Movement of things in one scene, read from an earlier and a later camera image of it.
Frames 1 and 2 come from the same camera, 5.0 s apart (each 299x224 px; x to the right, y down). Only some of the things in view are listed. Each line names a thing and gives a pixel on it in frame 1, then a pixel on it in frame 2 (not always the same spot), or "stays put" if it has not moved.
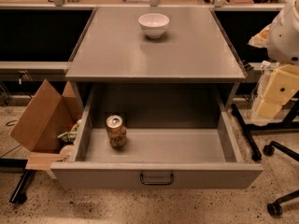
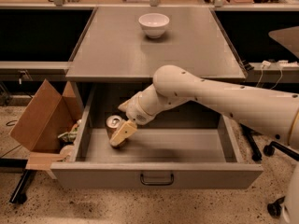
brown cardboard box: [47, 118] stays put
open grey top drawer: [179, 136] stays put
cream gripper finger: [282, 85] -> [137, 111]
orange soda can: [117, 132] stays put
